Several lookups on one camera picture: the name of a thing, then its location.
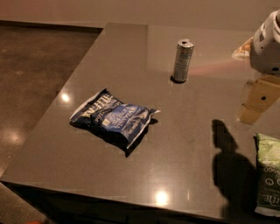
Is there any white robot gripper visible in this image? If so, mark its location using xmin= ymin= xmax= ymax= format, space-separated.
xmin=238 ymin=9 xmax=280 ymax=125

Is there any white snack bag far right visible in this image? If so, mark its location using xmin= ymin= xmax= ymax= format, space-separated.
xmin=232 ymin=38 xmax=253 ymax=60

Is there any green jalapeno chip bag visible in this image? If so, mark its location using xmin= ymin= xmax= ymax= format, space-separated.
xmin=255 ymin=133 xmax=280 ymax=218

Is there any blue Kettle chip bag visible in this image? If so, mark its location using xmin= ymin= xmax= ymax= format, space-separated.
xmin=70 ymin=88 xmax=159 ymax=149

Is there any silver drink can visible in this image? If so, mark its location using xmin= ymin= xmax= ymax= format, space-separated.
xmin=172 ymin=38 xmax=194 ymax=82

